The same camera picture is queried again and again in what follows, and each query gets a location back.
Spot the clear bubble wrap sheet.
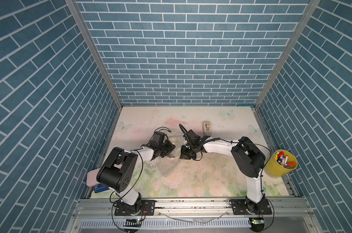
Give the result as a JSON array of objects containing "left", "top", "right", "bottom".
[{"left": 152, "top": 136, "right": 185, "bottom": 177}]

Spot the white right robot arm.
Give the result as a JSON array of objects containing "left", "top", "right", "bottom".
[{"left": 180, "top": 130, "right": 266, "bottom": 204}]

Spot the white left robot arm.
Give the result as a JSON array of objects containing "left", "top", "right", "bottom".
[{"left": 96, "top": 130, "right": 175, "bottom": 207}]

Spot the grey tape dispenser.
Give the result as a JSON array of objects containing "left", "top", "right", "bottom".
[{"left": 203, "top": 121, "right": 212, "bottom": 136}]

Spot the blue box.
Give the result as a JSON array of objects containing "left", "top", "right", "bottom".
[{"left": 93, "top": 184, "right": 109, "bottom": 193}]

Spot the yellow pen bucket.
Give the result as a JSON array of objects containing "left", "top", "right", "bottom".
[{"left": 264, "top": 150, "right": 298, "bottom": 177}]

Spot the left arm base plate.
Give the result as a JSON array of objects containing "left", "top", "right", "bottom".
[{"left": 113, "top": 200, "right": 156, "bottom": 216}]

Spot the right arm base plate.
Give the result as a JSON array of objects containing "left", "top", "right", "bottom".
[{"left": 228, "top": 198, "right": 273, "bottom": 215}]

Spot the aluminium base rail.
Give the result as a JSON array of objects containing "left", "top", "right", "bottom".
[{"left": 67, "top": 196, "right": 322, "bottom": 233}]

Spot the aluminium corner post left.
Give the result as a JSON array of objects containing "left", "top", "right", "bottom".
[{"left": 65, "top": 0, "right": 123, "bottom": 111}]

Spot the aluminium corner post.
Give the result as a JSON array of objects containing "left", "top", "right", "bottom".
[
  {"left": 65, "top": 0, "right": 123, "bottom": 111},
  {"left": 254, "top": 0, "right": 321, "bottom": 111}
]

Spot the aluminium corner post right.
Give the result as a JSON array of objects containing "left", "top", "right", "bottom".
[{"left": 254, "top": 0, "right": 321, "bottom": 111}]

